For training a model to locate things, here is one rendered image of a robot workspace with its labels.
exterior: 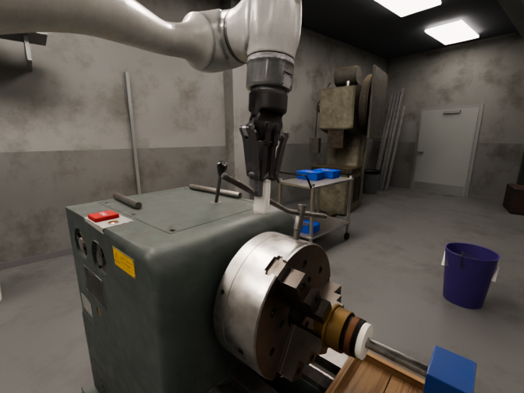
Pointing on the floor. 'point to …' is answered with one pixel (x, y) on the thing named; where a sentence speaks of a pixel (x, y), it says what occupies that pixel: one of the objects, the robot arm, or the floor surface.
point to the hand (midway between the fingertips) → (262, 196)
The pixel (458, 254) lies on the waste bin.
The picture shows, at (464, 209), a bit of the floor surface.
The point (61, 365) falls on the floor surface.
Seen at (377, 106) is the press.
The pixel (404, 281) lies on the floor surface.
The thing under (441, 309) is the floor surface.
